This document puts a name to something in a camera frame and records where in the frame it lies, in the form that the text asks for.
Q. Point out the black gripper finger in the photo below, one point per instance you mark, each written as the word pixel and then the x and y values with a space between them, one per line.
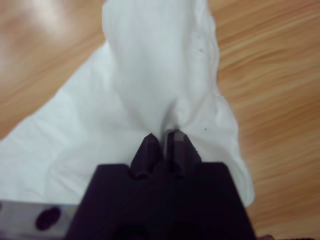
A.
pixel 146 155
pixel 178 152

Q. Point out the white printed t-shirt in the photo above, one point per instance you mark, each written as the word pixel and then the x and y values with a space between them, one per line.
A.
pixel 137 75

